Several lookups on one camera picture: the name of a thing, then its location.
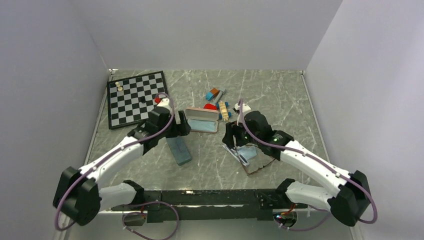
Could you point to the blue and orange toy block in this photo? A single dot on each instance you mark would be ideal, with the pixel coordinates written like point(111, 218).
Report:
point(210, 95)

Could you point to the brown-framed sunglasses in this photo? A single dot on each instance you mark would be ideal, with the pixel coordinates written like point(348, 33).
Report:
point(257, 163)

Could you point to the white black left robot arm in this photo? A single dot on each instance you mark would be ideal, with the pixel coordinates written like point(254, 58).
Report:
point(82, 193)

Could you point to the pink glasses case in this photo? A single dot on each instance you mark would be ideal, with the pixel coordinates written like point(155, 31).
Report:
point(195, 113)

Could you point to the black white chessboard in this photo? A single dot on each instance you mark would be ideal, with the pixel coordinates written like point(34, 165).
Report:
point(124, 107)

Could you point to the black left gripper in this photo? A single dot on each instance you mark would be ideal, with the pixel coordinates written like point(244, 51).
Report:
point(182, 129)

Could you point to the light blue cleaning cloth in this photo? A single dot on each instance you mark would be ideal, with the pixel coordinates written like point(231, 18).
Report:
point(203, 125)

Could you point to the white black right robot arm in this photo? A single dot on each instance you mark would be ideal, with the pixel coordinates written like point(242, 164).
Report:
point(346, 195)

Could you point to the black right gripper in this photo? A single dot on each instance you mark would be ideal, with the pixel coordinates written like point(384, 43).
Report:
point(232, 128)

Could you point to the cream toy cart blue wheels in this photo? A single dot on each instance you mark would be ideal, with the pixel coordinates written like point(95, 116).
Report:
point(224, 113)

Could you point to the white-framed sunglasses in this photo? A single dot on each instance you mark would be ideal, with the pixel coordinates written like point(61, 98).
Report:
point(236, 155)

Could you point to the grey toy bar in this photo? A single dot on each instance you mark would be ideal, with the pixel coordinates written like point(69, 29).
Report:
point(219, 95)

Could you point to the grey-blue glasses case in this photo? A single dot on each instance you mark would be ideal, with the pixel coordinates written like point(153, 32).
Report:
point(179, 150)

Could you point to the red toy block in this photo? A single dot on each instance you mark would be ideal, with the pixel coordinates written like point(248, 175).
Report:
point(210, 106)

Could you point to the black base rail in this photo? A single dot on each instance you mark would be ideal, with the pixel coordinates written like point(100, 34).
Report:
point(212, 204)

